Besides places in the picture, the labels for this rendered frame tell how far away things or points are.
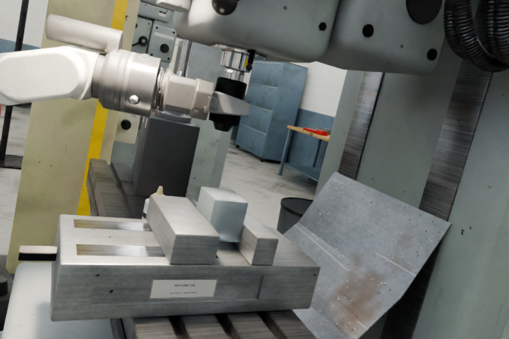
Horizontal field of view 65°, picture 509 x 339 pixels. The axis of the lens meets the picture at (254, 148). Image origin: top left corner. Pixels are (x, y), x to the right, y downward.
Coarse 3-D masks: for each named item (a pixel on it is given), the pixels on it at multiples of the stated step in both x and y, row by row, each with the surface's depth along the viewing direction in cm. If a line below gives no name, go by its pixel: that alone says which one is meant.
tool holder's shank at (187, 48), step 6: (186, 42) 96; (192, 42) 97; (186, 48) 96; (186, 54) 96; (180, 60) 97; (186, 60) 97; (180, 66) 97; (186, 66) 97; (180, 72) 97; (186, 72) 98
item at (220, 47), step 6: (216, 42) 58; (216, 48) 61; (222, 48) 59; (228, 48) 57; (234, 48) 57; (240, 48) 57; (246, 48) 57; (258, 54) 58; (264, 54) 59; (258, 60) 64; (264, 60) 61
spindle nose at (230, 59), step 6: (222, 54) 60; (228, 54) 59; (234, 54) 59; (240, 54) 59; (246, 54) 59; (222, 60) 60; (228, 60) 59; (234, 60) 59; (240, 60) 59; (222, 66) 60; (228, 66) 59; (234, 66) 59; (240, 66) 59; (246, 72) 61
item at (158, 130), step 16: (160, 112) 96; (144, 128) 101; (160, 128) 93; (176, 128) 94; (192, 128) 95; (144, 144) 94; (160, 144) 94; (176, 144) 95; (192, 144) 96; (144, 160) 93; (160, 160) 95; (176, 160) 96; (192, 160) 97; (144, 176) 94; (160, 176) 95; (176, 176) 97; (144, 192) 95; (176, 192) 97
